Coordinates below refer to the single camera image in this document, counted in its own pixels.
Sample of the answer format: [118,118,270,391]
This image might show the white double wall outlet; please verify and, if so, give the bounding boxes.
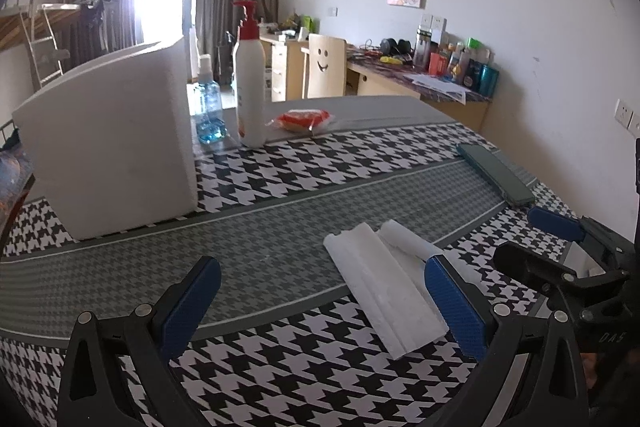
[419,13,447,33]

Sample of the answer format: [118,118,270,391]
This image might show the teal can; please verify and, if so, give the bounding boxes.
[477,63,500,97]

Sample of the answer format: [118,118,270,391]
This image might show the dark hanging clothes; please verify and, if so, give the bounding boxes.
[82,0,109,28]

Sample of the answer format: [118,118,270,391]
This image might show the wooden desk with patterned cover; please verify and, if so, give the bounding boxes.
[345,48,491,134]

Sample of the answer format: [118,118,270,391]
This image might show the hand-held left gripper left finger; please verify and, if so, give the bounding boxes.
[56,256,222,427]

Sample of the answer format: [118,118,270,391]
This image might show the blue liquid bottle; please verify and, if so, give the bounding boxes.
[194,54,228,144]

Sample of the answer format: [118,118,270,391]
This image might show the wooden desk with drawers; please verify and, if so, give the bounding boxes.
[259,32,311,102]

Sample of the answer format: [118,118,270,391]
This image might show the dark water bottle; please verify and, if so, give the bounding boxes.
[414,26,435,68]

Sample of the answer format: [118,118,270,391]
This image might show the red snack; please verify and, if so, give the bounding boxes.
[265,108,333,136]

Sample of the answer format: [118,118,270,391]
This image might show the grey-green case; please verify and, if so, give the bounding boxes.
[456,142,535,208]

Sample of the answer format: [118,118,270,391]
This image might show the green-capped bottle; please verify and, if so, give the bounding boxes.
[465,38,491,63]

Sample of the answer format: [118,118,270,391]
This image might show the large metal bunk bed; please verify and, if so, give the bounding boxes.
[0,0,47,52]

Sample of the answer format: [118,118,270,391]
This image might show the white foam box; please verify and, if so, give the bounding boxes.
[11,34,200,242]

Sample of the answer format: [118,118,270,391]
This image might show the white tissue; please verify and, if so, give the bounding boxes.
[322,219,451,360]

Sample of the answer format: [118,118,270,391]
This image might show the metal bed ladder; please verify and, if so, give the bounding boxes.
[20,4,65,90]

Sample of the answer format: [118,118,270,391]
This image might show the wooden chair with smiley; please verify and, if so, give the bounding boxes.
[305,33,348,99]

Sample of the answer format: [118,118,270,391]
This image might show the houndstooth tablecloth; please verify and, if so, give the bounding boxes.
[0,96,586,427]

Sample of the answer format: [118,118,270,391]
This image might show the printed papers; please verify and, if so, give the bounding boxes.
[402,73,472,101]

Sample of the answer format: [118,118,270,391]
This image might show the white bottle with red pump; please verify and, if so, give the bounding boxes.
[231,0,267,148]

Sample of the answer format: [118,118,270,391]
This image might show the black headphones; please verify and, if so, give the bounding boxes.
[380,38,412,56]

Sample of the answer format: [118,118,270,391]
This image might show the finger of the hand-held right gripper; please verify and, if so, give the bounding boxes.
[527,206,622,254]
[494,241,628,308]

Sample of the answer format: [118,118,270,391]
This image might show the dark can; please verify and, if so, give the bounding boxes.
[462,59,482,90]

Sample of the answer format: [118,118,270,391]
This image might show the white single wall outlet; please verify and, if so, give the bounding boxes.
[616,99,640,133]

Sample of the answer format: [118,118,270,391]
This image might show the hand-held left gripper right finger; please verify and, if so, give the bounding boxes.
[424,255,591,427]

